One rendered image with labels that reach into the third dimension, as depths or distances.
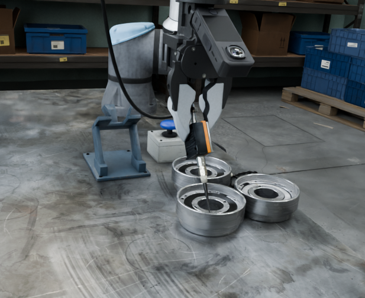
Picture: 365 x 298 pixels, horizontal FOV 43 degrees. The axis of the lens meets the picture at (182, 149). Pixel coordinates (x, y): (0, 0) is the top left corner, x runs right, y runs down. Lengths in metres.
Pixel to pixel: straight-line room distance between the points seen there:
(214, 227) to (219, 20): 0.28
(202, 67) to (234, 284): 0.29
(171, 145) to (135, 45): 0.36
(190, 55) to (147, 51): 0.54
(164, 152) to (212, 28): 0.36
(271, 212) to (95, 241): 0.27
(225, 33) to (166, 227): 0.29
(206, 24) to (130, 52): 0.58
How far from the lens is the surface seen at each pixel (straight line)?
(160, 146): 0.90
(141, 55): 1.18
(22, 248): 0.65
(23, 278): 0.60
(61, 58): 4.12
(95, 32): 4.75
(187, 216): 0.67
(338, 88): 4.75
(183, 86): 0.65
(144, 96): 1.21
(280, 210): 0.72
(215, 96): 0.68
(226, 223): 0.66
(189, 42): 0.64
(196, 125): 0.67
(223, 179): 0.78
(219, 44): 0.59
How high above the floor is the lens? 1.15
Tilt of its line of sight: 20 degrees down
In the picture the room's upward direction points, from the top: 4 degrees clockwise
